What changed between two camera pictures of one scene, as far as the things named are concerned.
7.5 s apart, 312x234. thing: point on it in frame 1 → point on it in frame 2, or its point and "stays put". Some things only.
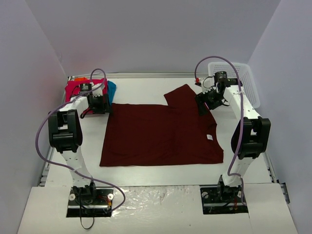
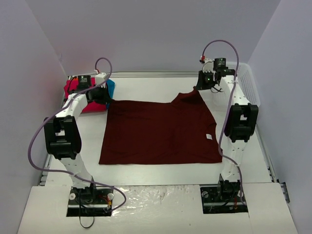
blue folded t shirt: [111, 87] stays put
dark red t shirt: [143, 135] stays put
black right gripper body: [203, 102] → [201, 81]
